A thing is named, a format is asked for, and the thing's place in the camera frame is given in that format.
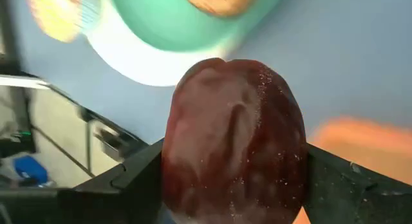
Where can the blue patterned bowl orange inside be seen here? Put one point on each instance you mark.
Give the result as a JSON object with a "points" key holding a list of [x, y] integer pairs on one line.
{"points": [[54, 14]]}

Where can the blue plastic bin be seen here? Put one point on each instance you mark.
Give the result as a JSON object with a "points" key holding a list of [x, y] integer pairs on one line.
{"points": [[30, 169]]}

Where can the orange rectangular tray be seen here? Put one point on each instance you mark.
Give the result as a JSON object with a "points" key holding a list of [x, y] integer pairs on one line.
{"points": [[370, 143]]}

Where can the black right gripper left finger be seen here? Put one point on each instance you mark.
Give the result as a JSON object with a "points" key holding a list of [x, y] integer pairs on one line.
{"points": [[135, 192]]}

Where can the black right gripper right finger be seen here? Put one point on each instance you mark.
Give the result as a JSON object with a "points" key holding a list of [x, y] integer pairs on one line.
{"points": [[338, 192]]}

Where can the green round plate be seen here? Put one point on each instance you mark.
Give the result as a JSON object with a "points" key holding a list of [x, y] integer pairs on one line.
{"points": [[154, 21]]}

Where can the dark red apple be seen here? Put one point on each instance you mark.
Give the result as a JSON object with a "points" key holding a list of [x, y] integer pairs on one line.
{"points": [[231, 137]]}

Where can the brown bagel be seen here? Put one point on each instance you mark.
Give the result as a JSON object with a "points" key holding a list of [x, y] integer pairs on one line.
{"points": [[222, 3]]}

